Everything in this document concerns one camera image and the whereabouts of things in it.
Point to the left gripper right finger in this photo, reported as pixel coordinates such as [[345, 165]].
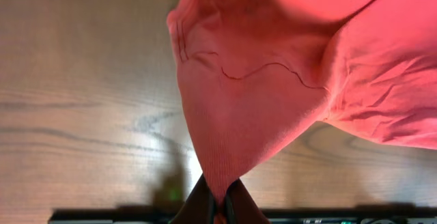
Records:
[[239, 207]]

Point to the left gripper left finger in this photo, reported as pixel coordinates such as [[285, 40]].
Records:
[[199, 207]]

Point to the red soccer t-shirt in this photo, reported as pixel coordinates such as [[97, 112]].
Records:
[[253, 75]]

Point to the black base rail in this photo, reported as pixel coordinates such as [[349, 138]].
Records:
[[363, 214]]

